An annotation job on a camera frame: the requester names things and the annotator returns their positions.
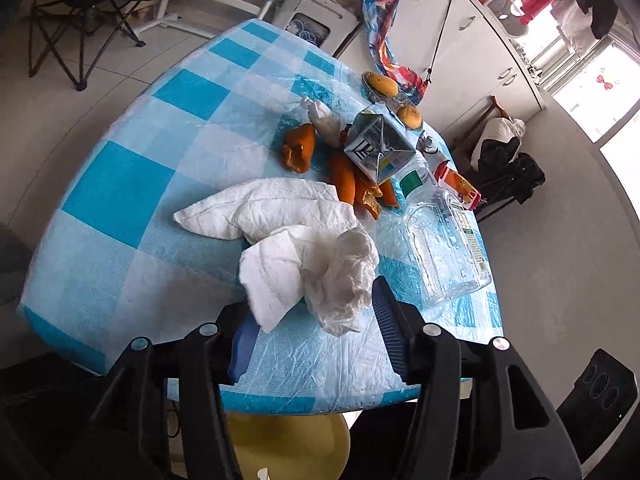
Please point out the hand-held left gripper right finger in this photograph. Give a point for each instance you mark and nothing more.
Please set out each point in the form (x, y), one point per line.
(387, 320)

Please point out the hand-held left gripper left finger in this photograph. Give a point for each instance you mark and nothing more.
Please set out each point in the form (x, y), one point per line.
(242, 345)

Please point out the white tissue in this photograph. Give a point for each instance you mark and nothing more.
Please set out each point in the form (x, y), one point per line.
(345, 270)

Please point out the small white paper towel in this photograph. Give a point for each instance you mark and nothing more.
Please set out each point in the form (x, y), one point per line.
(272, 270)

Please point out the clear plastic bottle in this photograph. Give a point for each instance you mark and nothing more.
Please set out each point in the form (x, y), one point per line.
(440, 240)

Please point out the yellow plastic bin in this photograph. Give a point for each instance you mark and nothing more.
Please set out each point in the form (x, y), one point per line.
(300, 445)

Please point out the small pithy orange peel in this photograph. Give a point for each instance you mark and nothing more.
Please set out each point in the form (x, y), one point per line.
(371, 202)

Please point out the large paper towel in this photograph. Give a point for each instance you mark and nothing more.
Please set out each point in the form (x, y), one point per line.
(260, 205)

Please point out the silver printed drink carton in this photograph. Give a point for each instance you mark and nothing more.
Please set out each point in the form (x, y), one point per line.
(370, 145)

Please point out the curled orange peel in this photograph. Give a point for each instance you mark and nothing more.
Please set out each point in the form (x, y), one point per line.
(300, 147)

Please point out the small white tissue ball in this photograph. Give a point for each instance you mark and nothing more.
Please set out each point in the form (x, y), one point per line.
(322, 120)

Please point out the white paper scrap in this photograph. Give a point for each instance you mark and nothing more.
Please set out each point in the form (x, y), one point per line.
(261, 474)

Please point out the red orange snack packet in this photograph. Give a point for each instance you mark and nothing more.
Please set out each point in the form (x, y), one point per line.
(457, 180)

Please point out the blue checkered tablecloth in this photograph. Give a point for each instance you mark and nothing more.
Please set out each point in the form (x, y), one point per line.
(125, 195)

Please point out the black jacket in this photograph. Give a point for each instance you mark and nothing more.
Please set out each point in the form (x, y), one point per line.
(515, 170)

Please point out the yellow mango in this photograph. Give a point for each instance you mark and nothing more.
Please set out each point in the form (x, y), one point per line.
(381, 85)
(410, 116)

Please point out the white plastic bag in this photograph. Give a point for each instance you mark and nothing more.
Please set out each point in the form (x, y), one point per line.
(500, 132)

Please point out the dish with yellow mangoes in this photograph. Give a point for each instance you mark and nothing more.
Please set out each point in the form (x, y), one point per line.
(387, 100)

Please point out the wooden chair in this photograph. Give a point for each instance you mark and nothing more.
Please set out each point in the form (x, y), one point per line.
(495, 110)

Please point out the white cabinet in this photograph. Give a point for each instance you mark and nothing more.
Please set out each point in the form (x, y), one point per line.
(475, 60)

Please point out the colourful printed cloth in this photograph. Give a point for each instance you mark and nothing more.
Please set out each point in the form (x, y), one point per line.
(382, 40)

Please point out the window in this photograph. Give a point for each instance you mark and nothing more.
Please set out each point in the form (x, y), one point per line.
(600, 110)

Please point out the white storage box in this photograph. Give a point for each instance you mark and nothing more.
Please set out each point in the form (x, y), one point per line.
(315, 25)

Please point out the white grey headrest cushion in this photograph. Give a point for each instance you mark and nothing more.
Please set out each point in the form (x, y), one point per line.
(505, 15)

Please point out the white hanging garment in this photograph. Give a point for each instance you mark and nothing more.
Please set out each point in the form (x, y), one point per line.
(572, 25)

